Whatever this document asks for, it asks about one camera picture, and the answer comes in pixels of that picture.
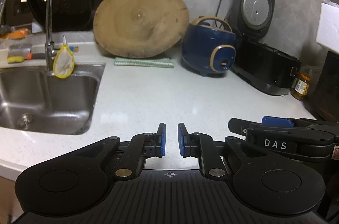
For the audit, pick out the white box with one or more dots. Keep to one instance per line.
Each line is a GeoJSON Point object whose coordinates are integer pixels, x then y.
{"type": "Point", "coordinates": [327, 33]}

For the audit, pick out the yellow sponge scrubber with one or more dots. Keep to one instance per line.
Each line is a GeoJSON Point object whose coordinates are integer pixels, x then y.
{"type": "Point", "coordinates": [18, 53]}

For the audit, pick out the green striped dish cloth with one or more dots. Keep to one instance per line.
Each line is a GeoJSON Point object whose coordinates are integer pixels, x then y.
{"type": "Point", "coordinates": [158, 63]}

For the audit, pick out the chrome kitchen faucet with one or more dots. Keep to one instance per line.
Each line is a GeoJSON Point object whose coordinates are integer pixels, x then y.
{"type": "Point", "coordinates": [42, 13]}

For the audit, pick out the blue mini rice cooker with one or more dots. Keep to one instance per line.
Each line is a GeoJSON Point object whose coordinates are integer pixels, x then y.
{"type": "Point", "coordinates": [209, 46]}

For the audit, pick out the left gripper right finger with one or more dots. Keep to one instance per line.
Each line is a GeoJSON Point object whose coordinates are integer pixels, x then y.
{"type": "Point", "coordinates": [205, 149]}

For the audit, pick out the stainless steel sink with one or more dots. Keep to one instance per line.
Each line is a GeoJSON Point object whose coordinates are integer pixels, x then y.
{"type": "Point", "coordinates": [34, 100]}

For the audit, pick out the orange lidded sauce jar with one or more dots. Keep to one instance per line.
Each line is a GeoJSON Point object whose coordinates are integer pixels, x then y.
{"type": "Point", "coordinates": [301, 85]}

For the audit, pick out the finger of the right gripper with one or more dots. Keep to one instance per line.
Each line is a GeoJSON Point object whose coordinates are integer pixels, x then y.
{"type": "Point", "coordinates": [276, 122]}
{"type": "Point", "coordinates": [242, 127]}

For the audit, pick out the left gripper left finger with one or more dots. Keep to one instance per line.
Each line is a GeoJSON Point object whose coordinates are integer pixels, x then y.
{"type": "Point", "coordinates": [132, 155]}

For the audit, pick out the round wooden cutting board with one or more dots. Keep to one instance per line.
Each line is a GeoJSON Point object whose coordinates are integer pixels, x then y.
{"type": "Point", "coordinates": [140, 29]}

